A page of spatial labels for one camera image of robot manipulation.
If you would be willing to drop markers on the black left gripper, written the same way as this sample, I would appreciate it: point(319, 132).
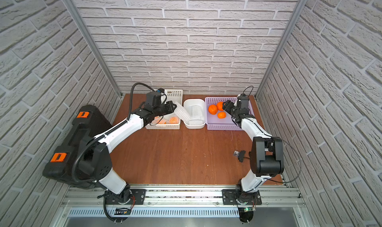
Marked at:
point(167, 108)

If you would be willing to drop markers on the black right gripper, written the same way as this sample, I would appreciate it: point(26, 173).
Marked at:
point(231, 104)

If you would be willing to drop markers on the bare orange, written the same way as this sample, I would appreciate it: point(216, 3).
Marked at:
point(221, 115)
point(220, 106)
point(213, 109)

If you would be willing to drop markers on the white foam net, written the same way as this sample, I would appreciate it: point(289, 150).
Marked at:
point(197, 113)
point(182, 113)

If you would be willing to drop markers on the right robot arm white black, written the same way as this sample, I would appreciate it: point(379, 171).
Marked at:
point(266, 156)

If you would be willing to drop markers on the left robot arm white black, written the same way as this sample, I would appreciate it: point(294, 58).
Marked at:
point(110, 149)

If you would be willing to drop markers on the purple perforated plastic basket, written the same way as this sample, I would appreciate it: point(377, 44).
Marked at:
point(213, 122)

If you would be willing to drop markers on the white perforated plastic basket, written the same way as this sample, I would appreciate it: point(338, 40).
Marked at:
point(172, 95)

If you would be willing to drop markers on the white plastic tub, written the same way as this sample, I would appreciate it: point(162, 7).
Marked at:
point(195, 124)

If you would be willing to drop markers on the small black clip device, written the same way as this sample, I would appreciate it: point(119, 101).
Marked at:
point(240, 155)

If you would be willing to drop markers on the black tool case orange latches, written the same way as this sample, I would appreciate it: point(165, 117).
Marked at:
point(88, 122)

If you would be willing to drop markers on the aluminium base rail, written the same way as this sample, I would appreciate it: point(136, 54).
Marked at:
point(186, 201)

